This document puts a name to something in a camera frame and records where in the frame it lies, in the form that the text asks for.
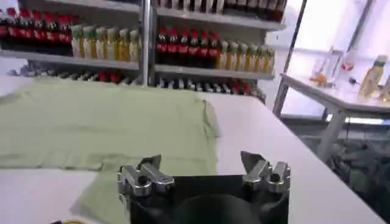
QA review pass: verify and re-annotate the dark cloth pile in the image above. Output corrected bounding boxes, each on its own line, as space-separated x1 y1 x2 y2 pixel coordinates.
322 138 390 223

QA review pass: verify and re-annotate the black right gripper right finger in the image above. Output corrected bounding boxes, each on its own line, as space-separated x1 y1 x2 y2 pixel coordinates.
240 150 291 194

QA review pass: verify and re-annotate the light green shirt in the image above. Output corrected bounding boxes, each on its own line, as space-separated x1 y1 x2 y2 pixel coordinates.
0 77 221 224

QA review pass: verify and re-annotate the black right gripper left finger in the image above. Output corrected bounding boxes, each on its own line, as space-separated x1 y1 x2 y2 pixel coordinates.
117 154 176 197

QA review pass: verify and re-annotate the white side table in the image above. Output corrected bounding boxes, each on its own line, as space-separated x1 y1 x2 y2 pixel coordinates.
272 72 390 164

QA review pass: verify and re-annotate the clear stand with orange object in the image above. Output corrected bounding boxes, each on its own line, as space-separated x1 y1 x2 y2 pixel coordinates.
310 47 344 89

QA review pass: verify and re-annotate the shelf rack with bottles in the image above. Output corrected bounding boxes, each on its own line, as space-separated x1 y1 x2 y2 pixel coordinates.
0 0 288 104

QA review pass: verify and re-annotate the yellow drink bottle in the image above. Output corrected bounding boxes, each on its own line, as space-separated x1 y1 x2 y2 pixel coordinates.
358 54 388 99

